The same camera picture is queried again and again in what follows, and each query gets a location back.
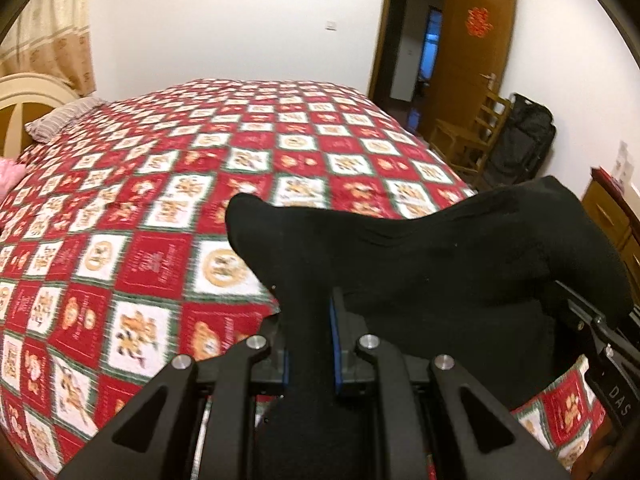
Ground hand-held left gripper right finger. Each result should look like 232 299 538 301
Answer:
327 287 571 480

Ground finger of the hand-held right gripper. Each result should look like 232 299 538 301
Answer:
555 282 640 361

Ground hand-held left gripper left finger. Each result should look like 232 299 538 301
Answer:
57 317 291 480

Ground black pants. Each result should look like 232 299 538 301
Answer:
225 176 635 480

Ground wooden cabinet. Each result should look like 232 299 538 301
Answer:
582 167 640 306

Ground black bag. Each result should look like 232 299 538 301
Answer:
487 92 557 191

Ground red printed blanket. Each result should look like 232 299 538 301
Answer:
0 78 616 480

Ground wooden chair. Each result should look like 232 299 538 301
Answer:
429 87 512 188

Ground brown wooden door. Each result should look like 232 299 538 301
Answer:
417 0 516 136

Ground red paper door decoration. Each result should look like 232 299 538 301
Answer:
465 7 490 38

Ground striped pillow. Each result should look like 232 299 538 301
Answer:
25 97 108 143

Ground pink fluffy pillow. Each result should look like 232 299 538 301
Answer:
0 157 25 198

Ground cream wooden headboard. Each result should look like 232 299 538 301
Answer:
0 72 81 158

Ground beige patterned curtain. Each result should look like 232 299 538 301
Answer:
0 0 96 98

